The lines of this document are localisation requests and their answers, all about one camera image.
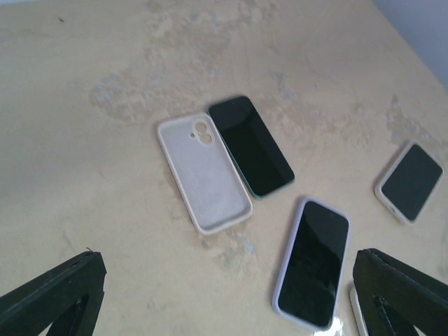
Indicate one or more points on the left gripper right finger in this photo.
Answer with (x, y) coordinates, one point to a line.
(397, 299)

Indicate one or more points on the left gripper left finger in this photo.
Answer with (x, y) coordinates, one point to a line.
(65, 300)

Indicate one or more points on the white phone case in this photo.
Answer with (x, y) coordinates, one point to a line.
(207, 179)

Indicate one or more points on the blue phone black screen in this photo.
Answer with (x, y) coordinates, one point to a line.
(256, 154)

